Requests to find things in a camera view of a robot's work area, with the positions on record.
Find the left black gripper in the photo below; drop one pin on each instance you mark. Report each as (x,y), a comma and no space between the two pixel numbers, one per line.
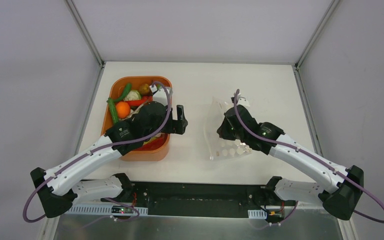
(180,120)

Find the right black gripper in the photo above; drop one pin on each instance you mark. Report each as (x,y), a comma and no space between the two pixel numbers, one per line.
(224,127)

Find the clear dotted zip bag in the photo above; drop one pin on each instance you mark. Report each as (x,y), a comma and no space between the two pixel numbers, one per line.
(221,149)

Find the brown potato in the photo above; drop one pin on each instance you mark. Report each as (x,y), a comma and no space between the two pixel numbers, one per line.
(144,90)

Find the long green cucumber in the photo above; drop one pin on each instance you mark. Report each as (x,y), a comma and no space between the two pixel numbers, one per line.
(113,110)

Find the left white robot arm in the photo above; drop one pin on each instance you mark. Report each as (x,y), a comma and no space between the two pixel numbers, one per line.
(61,187)

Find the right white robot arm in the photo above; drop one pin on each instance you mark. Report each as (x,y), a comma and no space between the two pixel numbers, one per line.
(334,187)

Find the red chili pepper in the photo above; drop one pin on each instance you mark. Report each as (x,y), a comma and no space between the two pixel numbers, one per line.
(137,103)

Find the orange fruit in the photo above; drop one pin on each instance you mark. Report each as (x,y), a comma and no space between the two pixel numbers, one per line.
(123,109)

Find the orange plastic tub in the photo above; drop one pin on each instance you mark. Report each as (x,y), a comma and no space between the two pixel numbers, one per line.
(158,148)

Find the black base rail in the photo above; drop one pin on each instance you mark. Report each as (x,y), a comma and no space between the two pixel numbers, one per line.
(201,200)

